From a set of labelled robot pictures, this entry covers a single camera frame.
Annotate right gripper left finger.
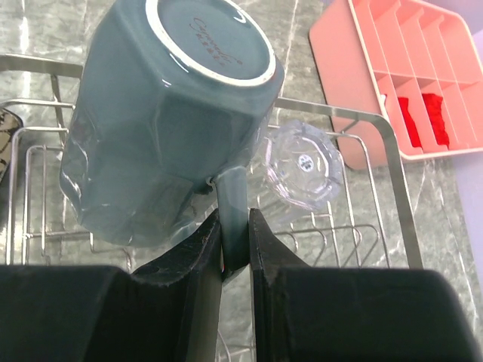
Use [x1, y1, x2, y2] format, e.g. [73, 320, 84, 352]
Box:
[1, 212, 222, 361]

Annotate clear faceted glass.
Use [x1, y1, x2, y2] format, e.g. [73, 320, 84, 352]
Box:
[248, 120, 343, 228]

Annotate red cloth right compartment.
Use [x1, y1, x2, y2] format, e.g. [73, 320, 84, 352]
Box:
[422, 94, 450, 146]

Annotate black floral square plate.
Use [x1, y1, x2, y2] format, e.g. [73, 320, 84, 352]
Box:
[0, 108, 23, 180]

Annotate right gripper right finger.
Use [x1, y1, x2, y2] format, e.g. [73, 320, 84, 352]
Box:
[249, 209, 482, 361]

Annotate grey blue ceramic mug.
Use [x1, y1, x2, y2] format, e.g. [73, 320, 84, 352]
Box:
[60, 1, 285, 273]

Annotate metal wire dish rack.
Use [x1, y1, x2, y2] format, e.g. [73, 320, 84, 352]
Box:
[0, 52, 426, 362]

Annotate pink divided organizer tray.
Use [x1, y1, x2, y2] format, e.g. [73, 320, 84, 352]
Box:
[309, 1, 482, 161]

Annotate red cloth compartment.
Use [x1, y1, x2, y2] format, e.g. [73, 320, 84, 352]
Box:
[422, 94, 450, 146]
[398, 97, 422, 148]

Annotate red cloth middle compartment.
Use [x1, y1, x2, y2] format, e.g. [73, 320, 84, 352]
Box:
[398, 97, 422, 148]

